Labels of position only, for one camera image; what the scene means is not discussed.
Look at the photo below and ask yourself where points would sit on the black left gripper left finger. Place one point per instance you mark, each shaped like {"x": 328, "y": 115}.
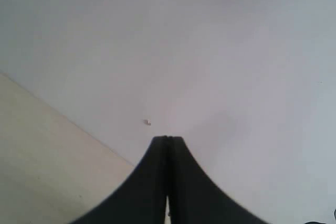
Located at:
{"x": 141, "y": 198}

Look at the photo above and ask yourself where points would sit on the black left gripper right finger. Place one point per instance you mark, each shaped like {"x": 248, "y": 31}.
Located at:
{"x": 193, "y": 196}

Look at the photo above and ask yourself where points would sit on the white wall hook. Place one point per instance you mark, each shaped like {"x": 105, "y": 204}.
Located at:
{"x": 147, "y": 122}

